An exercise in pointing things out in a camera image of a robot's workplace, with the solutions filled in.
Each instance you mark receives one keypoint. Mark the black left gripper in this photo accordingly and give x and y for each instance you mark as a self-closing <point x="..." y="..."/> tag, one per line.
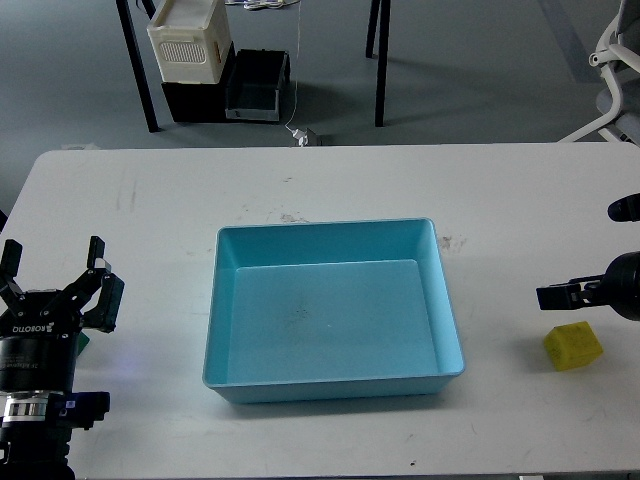
<point x="40" y="329"/>

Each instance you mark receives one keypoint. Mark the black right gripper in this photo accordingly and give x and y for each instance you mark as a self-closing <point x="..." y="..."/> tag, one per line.
<point x="619" y="287"/>

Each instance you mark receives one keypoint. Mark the yellow block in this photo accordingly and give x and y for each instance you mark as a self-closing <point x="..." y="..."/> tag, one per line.
<point x="572" y="346"/>

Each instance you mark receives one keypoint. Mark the green block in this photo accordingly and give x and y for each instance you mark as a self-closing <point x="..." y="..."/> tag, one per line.
<point x="83" y="341"/>

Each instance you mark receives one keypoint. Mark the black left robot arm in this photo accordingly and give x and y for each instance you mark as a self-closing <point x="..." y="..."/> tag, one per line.
<point x="36" y="428"/>

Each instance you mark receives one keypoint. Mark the black storage box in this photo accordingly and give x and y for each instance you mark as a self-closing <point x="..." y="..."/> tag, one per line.
<point x="200" y="103"/>

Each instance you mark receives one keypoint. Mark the white office chair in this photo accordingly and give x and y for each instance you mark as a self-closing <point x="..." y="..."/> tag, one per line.
<point x="616" y="56"/>

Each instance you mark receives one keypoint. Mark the light blue plastic tray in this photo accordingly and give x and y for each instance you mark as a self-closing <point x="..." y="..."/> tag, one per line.
<point x="314" y="311"/>

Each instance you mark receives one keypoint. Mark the open black bin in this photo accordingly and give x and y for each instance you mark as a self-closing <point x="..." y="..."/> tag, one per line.
<point x="256" y="85"/>

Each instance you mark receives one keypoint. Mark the cream plastic crate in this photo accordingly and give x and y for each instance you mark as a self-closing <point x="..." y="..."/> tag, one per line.
<point x="191" y="40"/>

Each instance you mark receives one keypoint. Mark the black table leg left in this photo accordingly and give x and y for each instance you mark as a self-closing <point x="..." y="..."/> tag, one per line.
<point x="130" y="38"/>

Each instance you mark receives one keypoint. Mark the black table leg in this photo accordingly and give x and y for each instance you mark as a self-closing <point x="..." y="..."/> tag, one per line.
<point x="378" y="31"/>
<point x="130" y="38"/>

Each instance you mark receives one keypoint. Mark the black table leg right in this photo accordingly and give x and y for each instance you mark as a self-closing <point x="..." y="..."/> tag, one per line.
<point x="378" y="31"/>

